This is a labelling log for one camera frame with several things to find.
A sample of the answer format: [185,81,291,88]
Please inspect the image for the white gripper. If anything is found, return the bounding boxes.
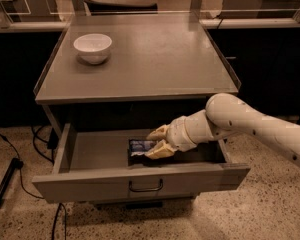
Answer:
[145,116,197,160]

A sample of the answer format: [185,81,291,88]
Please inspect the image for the dark blue rxbar wrapper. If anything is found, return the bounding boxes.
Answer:
[129,140,157,156]

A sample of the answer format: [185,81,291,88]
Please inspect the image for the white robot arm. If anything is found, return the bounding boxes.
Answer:
[146,93,300,168]

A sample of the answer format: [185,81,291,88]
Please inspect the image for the open grey top drawer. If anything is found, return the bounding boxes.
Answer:
[32,123,249,203]

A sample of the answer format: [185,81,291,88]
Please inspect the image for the grey cabinet with top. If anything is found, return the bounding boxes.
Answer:
[33,12,242,210]

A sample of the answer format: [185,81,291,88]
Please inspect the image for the white ceramic bowl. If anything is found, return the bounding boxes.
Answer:
[73,33,112,65]

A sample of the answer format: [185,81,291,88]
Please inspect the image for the black bar on floor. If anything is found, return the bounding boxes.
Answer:
[0,158,23,204]

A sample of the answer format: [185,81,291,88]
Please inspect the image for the dark metal drawer handle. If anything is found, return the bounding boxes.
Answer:
[128,179,164,193]

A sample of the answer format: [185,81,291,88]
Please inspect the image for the black floor cable front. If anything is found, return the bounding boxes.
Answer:
[51,202,68,240]

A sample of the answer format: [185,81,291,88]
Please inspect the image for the black floor cable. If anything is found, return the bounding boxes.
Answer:
[51,202,68,240]
[0,127,46,200]

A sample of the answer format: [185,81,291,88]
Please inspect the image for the black floor cable left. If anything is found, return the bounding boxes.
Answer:
[0,127,46,200]

